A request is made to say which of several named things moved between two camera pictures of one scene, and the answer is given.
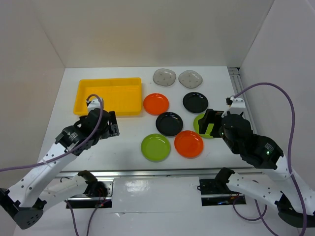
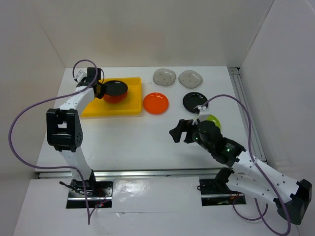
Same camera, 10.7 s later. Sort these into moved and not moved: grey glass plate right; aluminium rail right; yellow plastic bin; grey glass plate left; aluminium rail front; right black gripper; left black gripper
Moved: right black gripper; left black gripper
Not moved: grey glass plate left; yellow plastic bin; grey glass plate right; aluminium rail right; aluminium rail front
